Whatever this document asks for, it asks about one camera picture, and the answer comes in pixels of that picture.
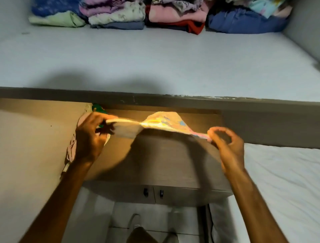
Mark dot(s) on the person's left hand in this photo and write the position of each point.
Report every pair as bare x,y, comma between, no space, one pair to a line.
87,140

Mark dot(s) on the person's right hand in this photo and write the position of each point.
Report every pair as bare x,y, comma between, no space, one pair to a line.
232,155

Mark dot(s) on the green checkered baby pants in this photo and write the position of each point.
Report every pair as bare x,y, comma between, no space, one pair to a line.
89,109

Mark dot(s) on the green cartoon print garment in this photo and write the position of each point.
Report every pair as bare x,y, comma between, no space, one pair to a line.
98,108

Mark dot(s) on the cream yellow garment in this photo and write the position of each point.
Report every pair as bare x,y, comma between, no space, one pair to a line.
162,121

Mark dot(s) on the stack of clothes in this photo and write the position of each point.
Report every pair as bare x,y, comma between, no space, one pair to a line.
175,15

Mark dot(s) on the person's right forearm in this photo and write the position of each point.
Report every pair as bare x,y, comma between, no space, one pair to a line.
252,210

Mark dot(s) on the person's left forearm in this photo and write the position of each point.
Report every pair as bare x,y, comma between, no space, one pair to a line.
57,205

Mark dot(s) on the person's left shoe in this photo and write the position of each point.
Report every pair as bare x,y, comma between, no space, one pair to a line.
135,222

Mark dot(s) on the white bed sheet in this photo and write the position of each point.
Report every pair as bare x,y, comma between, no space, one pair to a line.
282,187

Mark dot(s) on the brown wooden bedside cabinet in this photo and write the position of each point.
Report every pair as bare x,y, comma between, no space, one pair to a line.
170,162

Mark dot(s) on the dark cabinet knob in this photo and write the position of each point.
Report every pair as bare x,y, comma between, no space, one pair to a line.
145,192
161,194

